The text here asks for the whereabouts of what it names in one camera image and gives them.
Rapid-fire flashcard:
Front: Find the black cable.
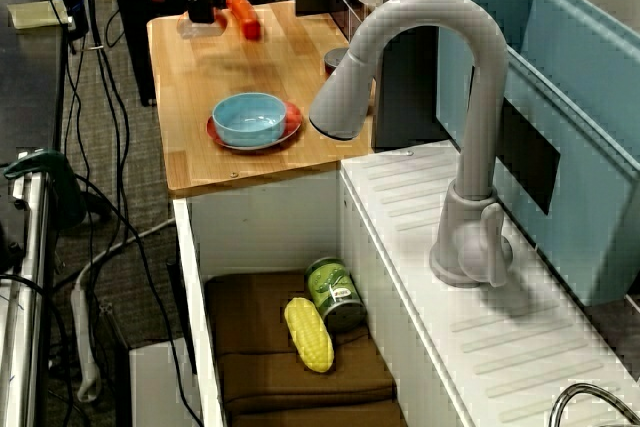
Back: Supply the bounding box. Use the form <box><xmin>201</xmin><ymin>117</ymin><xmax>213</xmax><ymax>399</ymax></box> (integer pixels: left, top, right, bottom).
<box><xmin>69</xmin><ymin>0</ymin><xmax>132</xmax><ymax>248</ymax></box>
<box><xmin>73</xmin><ymin>174</ymin><xmax>204</xmax><ymax>427</ymax></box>

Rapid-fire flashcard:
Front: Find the aluminium table rail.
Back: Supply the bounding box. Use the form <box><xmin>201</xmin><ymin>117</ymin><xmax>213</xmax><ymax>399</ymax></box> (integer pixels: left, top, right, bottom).
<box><xmin>0</xmin><ymin>149</ymin><xmax>51</xmax><ymax>427</ymax></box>

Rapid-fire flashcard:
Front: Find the steel pot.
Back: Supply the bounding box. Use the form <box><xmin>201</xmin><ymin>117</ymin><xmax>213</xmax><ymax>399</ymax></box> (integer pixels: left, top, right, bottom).
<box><xmin>548</xmin><ymin>382</ymin><xmax>640</xmax><ymax>427</ymax></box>

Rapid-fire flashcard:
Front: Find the white toy sink unit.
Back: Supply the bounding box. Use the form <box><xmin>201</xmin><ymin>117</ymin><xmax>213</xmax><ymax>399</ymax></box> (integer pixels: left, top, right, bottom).
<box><xmin>172</xmin><ymin>140</ymin><xmax>640</xmax><ymax>427</ymax></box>

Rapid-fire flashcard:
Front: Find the light blue bowl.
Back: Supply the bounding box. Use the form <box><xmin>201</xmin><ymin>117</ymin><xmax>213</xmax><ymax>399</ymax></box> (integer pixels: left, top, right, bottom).
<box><xmin>212</xmin><ymin>92</ymin><xmax>289</xmax><ymax>147</ymax></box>

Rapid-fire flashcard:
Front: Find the brown beans can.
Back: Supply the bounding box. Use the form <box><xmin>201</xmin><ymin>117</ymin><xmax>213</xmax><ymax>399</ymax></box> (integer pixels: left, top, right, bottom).
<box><xmin>323</xmin><ymin>46</ymin><xmax>352</xmax><ymax>77</ymax></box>

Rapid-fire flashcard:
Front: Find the teal plastic bin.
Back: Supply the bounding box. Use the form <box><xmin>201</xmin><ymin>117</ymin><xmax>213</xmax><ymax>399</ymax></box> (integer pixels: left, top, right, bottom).
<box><xmin>429</xmin><ymin>0</ymin><xmax>640</xmax><ymax>307</ymax></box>

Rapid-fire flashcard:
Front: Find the grey toy faucet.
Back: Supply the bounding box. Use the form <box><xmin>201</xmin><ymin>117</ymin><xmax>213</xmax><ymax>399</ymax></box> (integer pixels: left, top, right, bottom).
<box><xmin>308</xmin><ymin>0</ymin><xmax>516</xmax><ymax>289</ymax></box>

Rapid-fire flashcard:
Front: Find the white power strip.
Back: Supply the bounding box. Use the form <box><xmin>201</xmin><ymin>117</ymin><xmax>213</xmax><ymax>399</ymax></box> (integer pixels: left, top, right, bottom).
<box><xmin>69</xmin><ymin>276</ymin><xmax>104</xmax><ymax>403</ymax></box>

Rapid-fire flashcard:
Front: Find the light grey cable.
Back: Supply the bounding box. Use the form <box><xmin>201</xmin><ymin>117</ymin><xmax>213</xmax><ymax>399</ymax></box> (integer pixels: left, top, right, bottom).
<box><xmin>74</xmin><ymin>216</ymin><xmax>177</xmax><ymax>293</ymax></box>

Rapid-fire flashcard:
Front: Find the black kitchen frame post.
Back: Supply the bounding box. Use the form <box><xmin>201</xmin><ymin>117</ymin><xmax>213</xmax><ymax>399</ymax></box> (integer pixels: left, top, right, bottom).
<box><xmin>372</xmin><ymin>0</ymin><xmax>486</xmax><ymax>151</ymax></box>

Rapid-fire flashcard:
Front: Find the yellow corn cob toy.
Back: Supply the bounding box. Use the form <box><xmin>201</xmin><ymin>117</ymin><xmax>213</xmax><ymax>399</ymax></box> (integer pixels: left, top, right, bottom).
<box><xmin>283</xmin><ymin>296</ymin><xmax>335</xmax><ymax>374</ymax></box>

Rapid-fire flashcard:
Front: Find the red sausage toy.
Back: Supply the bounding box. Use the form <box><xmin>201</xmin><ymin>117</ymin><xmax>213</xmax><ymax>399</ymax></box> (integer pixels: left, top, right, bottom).
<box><xmin>225</xmin><ymin>0</ymin><xmax>263</xmax><ymax>42</ymax></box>

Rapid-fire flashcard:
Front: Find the green corn can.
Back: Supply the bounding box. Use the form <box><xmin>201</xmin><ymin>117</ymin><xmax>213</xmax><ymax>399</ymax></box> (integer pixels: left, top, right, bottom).
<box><xmin>304</xmin><ymin>256</ymin><xmax>369</xmax><ymax>333</ymax></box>

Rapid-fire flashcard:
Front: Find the red plate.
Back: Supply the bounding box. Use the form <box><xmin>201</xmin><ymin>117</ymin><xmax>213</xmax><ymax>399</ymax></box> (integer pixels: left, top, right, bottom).
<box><xmin>206</xmin><ymin>100</ymin><xmax>304</xmax><ymax>152</ymax></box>

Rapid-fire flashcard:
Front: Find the white box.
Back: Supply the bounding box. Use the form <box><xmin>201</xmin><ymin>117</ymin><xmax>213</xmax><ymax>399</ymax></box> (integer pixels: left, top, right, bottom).
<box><xmin>128</xmin><ymin>337</ymin><xmax>201</xmax><ymax>427</ymax></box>

